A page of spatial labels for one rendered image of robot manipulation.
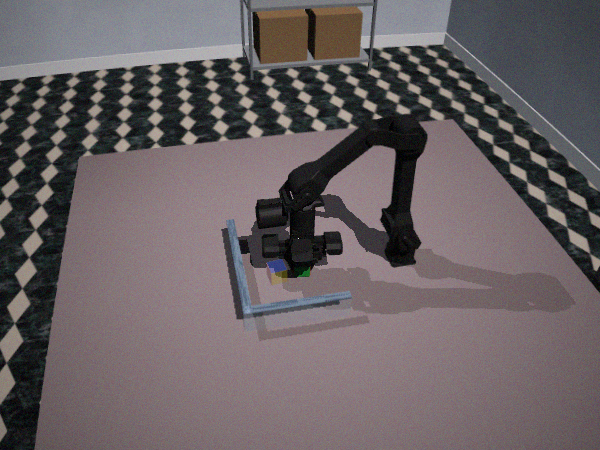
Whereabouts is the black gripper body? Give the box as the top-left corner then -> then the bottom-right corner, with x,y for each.
262,222 -> 343,258

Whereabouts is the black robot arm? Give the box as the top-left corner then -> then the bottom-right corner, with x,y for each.
255,114 -> 427,268

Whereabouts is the yellow and green cube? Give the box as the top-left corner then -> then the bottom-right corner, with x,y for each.
293,267 -> 310,277

